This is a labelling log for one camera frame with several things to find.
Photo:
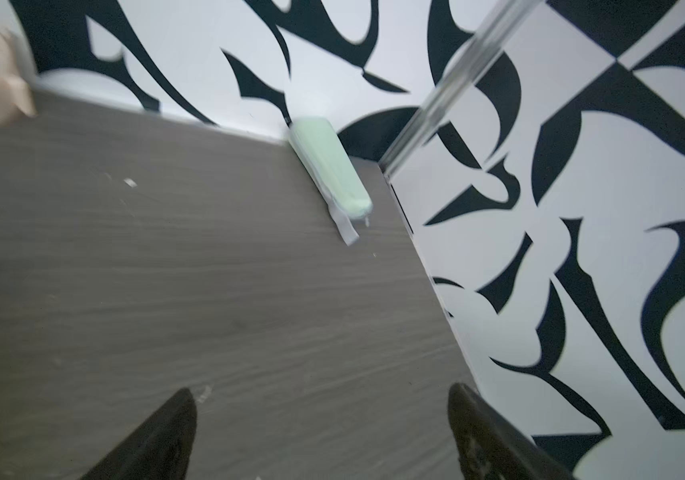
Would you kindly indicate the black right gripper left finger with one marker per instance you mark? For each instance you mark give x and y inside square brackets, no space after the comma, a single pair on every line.
[159,448]

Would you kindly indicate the mint green glasses case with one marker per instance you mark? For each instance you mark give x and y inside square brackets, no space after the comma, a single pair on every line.
[321,152]

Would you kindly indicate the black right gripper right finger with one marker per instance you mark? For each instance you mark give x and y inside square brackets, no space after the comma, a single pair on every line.
[490,447]

